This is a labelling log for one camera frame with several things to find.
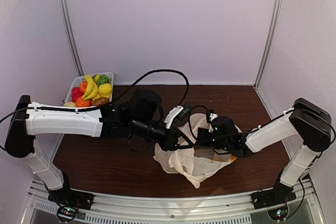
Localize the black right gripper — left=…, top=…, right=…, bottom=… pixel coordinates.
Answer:
left=190, top=127, right=231, bottom=152

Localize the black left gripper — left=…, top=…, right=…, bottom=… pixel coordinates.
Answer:
left=131, top=116, right=194, bottom=152

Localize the cream printed plastic bag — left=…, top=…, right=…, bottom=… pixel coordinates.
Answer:
left=153, top=112, right=242, bottom=189

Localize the large yellow toy lemon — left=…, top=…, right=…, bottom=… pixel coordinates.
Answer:
left=98, top=83, right=113, bottom=99

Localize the green toy grape bunch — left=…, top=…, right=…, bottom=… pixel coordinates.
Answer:
left=97, top=74, right=111, bottom=86

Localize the yellow toy banana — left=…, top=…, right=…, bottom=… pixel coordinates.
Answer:
left=82, top=75, right=101, bottom=100

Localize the orange toy fruit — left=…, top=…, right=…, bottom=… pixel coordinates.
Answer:
left=75, top=97, right=91, bottom=108

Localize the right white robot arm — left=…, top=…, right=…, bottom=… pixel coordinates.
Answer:
left=196, top=98, right=335, bottom=204

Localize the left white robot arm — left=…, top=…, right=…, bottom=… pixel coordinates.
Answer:
left=4, top=90, right=194, bottom=205

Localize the yellow green toy fruit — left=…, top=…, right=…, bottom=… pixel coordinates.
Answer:
left=93, top=74, right=100, bottom=82

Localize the red toy fruit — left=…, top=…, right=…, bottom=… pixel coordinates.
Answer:
left=71, top=87, right=83, bottom=102

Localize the pale yellow toy fruit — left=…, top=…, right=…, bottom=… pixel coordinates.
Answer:
left=64, top=102, right=76, bottom=108

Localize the brown toy potato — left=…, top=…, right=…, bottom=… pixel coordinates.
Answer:
left=91, top=97, right=109, bottom=106

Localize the right round circuit board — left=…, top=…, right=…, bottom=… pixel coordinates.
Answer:
left=267, top=206, right=289, bottom=222

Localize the round circuit board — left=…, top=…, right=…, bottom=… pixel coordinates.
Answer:
left=56, top=206, right=78, bottom=222
left=267, top=206, right=289, bottom=222

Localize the white perforated plastic basket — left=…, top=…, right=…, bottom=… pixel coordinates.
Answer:
left=64, top=72, right=114, bottom=107

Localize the left round circuit board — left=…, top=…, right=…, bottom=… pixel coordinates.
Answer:
left=56, top=206, right=78, bottom=222

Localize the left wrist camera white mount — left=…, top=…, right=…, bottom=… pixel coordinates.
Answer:
left=164, top=103, right=192, bottom=129

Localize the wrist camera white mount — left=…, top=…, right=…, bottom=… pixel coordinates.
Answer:
left=206, top=110, right=218, bottom=133
left=164, top=103, right=192, bottom=129

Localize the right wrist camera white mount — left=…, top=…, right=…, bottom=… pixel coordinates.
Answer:
left=206, top=110, right=218, bottom=133

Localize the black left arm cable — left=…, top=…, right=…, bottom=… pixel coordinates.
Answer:
left=0, top=68, right=190, bottom=130

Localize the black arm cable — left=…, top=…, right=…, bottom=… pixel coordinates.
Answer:
left=187, top=104, right=336, bottom=218
left=0, top=68, right=190, bottom=130

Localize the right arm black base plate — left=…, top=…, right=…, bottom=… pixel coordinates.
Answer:
left=250, top=189, right=297, bottom=209

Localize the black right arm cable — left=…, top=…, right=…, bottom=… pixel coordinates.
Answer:
left=187, top=104, right=336, bottom=218

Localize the aluminium front rail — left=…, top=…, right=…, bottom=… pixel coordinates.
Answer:
left=18, top=179, right=327, bottom=223

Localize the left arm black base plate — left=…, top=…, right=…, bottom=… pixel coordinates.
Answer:
left=48, top=188, right=94, bottom=210

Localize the right aluminium frame post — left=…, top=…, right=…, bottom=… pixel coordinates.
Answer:
left=254, top=0, right=283, bottom=90

